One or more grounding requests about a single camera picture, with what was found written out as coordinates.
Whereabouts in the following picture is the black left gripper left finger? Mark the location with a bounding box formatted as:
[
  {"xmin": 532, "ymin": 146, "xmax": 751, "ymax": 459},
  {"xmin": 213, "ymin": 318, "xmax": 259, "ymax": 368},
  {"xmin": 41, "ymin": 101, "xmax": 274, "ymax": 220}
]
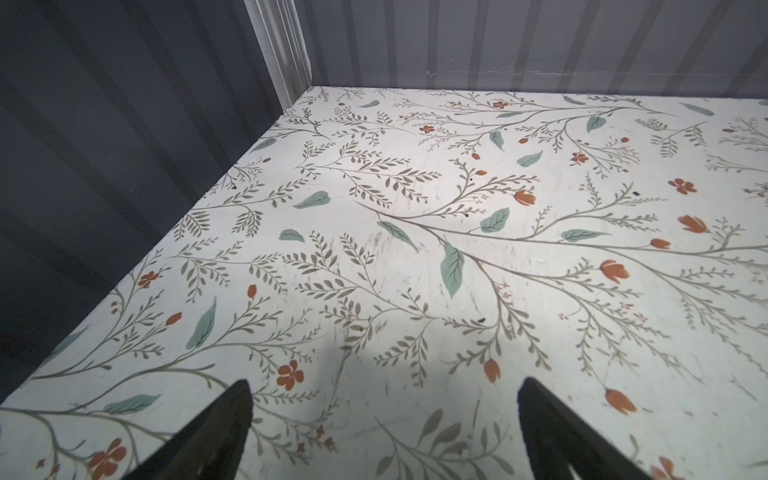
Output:
[{"xmin": 125, "ymin": 380, "xmax": 253, "ymax": 479}]

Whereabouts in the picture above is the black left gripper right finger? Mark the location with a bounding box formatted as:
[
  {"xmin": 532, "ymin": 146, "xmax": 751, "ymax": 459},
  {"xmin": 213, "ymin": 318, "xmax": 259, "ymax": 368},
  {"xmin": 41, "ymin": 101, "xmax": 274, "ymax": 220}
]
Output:
[{"xmin": 517, "ymin": 377, "xmax": 649, "ymax": 480}]

